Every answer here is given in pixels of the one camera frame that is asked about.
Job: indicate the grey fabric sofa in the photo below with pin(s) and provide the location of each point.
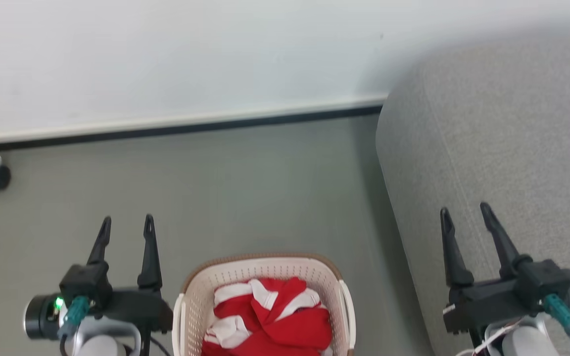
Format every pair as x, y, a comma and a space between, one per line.
502, 148

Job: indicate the red and white garment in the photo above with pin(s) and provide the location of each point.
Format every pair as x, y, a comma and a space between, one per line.
275, 326

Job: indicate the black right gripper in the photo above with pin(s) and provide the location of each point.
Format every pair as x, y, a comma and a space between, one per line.
488, 301

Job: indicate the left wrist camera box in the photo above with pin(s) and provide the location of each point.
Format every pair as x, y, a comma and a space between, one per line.
84, 284

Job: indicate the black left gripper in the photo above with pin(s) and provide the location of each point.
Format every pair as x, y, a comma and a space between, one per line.
136, 306

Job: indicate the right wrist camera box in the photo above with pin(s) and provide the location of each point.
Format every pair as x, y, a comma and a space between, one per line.
542, 282

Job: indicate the cream perforated laundry basket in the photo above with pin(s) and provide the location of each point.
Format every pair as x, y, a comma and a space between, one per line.
193, 306

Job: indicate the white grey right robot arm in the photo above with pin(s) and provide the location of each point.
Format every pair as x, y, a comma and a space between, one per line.
527, 341

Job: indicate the white and black baseboard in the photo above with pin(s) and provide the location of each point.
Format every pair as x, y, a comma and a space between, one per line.
176, 123

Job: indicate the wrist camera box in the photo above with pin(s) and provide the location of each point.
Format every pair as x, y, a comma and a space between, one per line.
84, 284
542, 282

